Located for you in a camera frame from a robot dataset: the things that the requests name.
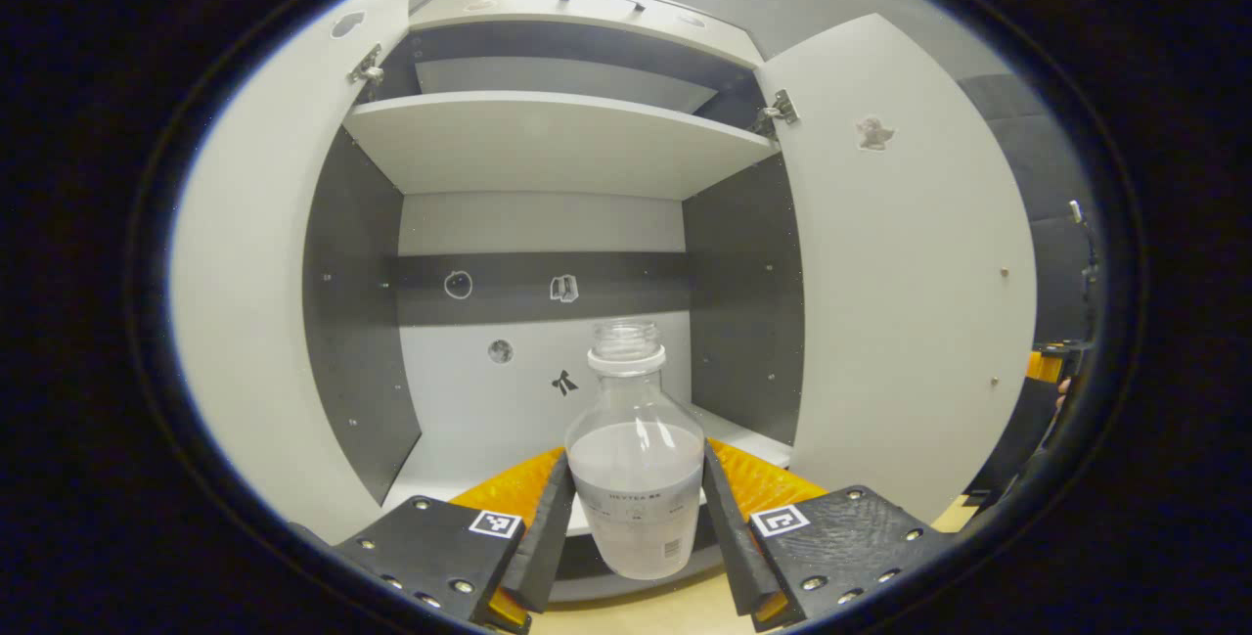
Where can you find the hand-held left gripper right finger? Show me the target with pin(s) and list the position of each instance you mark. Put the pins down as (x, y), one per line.
(729, 537)

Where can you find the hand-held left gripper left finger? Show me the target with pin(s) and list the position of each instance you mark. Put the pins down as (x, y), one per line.
(553, 537)

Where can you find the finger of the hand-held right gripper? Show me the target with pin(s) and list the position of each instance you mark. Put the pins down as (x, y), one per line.
(1045, 367)

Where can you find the clear plastic bottle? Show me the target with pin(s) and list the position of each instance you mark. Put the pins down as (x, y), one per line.
(636, 488)

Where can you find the white cabinet door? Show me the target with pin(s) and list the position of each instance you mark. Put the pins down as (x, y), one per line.
(254, 302)
(910, 302)

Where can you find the white cabinet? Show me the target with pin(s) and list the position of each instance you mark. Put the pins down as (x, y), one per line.
(538, 224)

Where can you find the metal door hinge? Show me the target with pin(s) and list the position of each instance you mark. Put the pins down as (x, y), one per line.
(778, 113)
(368, 68)

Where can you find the white cabinet shelf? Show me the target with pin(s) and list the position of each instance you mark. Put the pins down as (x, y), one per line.
(548, 141)

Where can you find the metal backdrop stand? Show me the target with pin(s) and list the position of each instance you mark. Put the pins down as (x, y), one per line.
(1084, 244)

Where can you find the black backdrop cloth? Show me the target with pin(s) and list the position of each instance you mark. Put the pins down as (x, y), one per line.
(1051, 185)

